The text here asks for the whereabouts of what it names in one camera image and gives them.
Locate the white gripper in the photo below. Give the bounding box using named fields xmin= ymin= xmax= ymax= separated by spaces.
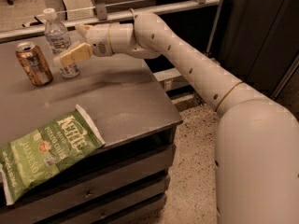
xmin=53 ymin=24 xmax=111 ymax=67

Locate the clear plastic water bottle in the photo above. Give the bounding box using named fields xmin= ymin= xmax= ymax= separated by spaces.
xmin=43 ymin=8 xmax=80 ymax=78

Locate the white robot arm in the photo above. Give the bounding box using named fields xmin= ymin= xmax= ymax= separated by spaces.
xmin=54 ymin=13 xmax=299 ymax=224

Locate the orange soda can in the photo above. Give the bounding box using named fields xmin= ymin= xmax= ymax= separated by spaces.
xmin=16 ymin=41 xmax=53 ymax=86

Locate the green Kettle chips bag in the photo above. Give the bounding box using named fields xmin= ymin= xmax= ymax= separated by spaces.
xmin=0 ymin=105 xmax=105 ymax=205

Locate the grey drawer cabinet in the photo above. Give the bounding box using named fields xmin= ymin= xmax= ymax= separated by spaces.
xmin=0 ymin=42 xmax=182 ymax=224

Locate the dark cabinet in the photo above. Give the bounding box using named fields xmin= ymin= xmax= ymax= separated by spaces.
xmin=214 ymin=0 xmax=299 ymax=96

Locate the grey metal railing frame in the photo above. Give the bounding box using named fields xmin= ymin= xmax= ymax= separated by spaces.
xmin=0 ymin=0 xmax=228 ymax=105

